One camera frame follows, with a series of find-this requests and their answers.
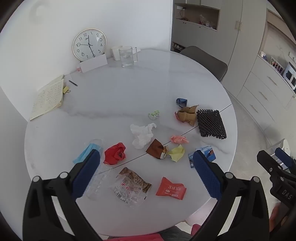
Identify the brown crumpled paper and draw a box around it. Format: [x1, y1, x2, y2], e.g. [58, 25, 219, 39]
[174, 105, 199, 127]

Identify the white microwave oven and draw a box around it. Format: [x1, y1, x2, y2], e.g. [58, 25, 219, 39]
[283, 61, 296, 91]

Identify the blue picture wrapper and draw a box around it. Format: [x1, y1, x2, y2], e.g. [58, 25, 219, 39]
[188, 146, 216, 168]

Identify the open cream notebook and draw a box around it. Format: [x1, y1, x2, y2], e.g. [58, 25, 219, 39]
[30, 75, 65, 121]

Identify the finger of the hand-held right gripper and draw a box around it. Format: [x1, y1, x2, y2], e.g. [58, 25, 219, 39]
[257, 150, 296, 180]
[275, 147, 296, 173]

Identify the brown snack wrapper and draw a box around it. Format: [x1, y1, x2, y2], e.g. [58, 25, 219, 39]
[145, 138, 169, 160]

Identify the blue face mask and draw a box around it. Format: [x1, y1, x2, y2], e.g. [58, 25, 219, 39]
[73, 143, 103, 164]

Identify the yellow paper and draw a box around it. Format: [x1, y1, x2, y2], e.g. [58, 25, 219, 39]
[168, 144, 185, 162]

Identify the person's right hand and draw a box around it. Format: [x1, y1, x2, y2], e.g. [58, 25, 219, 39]
[269, 204, 284, 233]

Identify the grey chair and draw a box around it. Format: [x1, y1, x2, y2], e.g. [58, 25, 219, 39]
[179, 46, 228, 82]

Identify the round white wall clock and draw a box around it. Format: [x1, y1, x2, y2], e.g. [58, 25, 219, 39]
[72, 28, 108, 62]

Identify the white folded card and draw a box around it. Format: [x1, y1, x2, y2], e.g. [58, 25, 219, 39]
[79, 54, 108, 73]

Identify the small bottle rack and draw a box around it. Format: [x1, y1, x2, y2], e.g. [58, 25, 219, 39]
[268, 56, 285, 75]

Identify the clear plastic bag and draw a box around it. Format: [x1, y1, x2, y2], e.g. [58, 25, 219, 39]
[199, 14, 215, 28]

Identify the red crumpled plastic bag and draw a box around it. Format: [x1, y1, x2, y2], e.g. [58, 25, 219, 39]
[103, 142, 127, 165]

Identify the orange red packet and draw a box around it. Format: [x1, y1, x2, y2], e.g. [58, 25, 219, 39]
[156, 177, 187, 200]

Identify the pink crumpled paper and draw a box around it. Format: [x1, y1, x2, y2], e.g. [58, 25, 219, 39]
[170, 135, 189, 144]

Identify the white crumpled tissue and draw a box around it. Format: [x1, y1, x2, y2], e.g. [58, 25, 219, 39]
[130, 123, 157, 149]

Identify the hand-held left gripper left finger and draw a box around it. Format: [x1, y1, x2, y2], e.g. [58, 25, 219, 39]
[22, 149, 102, 241]

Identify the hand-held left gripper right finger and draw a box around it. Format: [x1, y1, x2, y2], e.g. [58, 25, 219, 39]
[192, 149, 270, 241]

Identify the tall grey cabinet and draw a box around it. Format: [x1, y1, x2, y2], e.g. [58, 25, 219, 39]
[171, 0, 269, 67]

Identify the white cup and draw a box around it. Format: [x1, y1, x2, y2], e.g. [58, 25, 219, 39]
[111, 45, 123, 61]

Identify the grey drawer sideboard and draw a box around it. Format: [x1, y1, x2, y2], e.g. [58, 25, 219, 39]
[236, 55, 296, 123]

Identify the black foam net sleeve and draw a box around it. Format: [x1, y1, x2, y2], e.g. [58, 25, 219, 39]
[196, 109, 227, 140]

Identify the clear brown printed snack bag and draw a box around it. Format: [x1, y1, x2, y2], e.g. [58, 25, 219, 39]
[110, 167, 152, 208]

